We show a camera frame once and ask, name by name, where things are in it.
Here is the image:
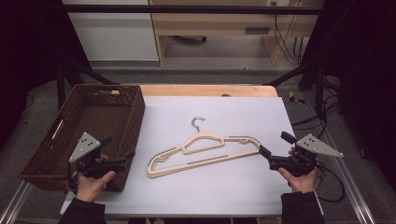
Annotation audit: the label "beige clothes hanger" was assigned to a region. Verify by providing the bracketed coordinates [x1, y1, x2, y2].
[147, 116, 262, 179]

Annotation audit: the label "black floor cables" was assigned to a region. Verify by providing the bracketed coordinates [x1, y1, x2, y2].
[291, 76, 344, 139]

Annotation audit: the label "black hanging cables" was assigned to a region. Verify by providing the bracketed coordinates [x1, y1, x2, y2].
[270, 1, 305, 65]

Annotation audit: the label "white table sheet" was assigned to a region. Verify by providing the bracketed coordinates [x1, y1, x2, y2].
[60, 95, 296, 217]

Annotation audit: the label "light wooden desk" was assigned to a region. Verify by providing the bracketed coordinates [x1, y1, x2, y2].
[148, 0, 325, 67]

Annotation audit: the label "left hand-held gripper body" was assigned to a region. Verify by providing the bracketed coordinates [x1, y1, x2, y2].
[68, 132, 128, 180]

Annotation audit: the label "white cabinet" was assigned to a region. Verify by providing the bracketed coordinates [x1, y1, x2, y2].
[61, 0, 160, 62]

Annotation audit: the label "black metal stand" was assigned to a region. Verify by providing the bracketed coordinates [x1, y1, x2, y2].
[56, 58, 120, 110]
[266, 57, 327, 119]

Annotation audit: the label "brown woven basket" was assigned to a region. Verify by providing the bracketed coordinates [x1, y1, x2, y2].
[18, 83, 147, 192]

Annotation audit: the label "dark curtain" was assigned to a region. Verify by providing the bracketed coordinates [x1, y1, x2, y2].
[0, 0, 92, 150]
[299, 0, 396, 190]

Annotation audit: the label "person's left hand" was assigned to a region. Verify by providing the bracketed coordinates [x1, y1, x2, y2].
[75, 170, 117, 203]

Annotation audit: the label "aluminium rail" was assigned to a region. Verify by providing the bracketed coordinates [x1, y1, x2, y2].
[0, 181, 33, 224]
[302, 92, 377, 224]

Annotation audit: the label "yellow and black tool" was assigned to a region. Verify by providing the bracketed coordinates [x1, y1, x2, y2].
[288, 91, 306, 105]

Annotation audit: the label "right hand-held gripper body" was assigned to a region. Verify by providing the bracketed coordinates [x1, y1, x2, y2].
[267, 133, 345, 177]

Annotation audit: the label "person's right hand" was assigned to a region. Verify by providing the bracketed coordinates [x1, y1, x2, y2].
[277, 167, 319, 194]

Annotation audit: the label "black horizontal frame bar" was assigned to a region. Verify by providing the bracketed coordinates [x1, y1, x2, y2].
[61, 4, 323, 16]

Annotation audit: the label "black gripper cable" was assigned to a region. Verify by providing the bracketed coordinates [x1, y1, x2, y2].
[65, 161, 79, 193]
[313, 160, 347, 203]

